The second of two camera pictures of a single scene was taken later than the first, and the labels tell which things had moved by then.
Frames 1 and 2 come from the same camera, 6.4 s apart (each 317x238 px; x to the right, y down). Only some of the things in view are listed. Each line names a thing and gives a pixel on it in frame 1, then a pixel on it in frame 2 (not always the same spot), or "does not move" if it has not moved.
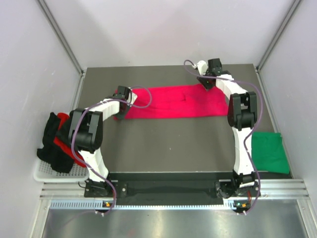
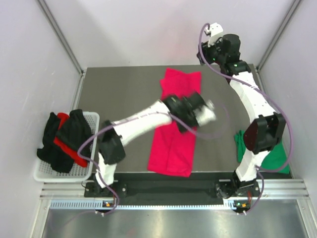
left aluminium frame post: (62, 36) does not move
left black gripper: (120, 117) → (193, 123)
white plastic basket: (43, 172) does not move
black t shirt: (51, 153) does not move
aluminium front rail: (276, 189) does not move
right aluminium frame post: (278, 34) does not move
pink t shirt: (177, 101) → (171, 151)
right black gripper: (201, 79) → (205, 50)
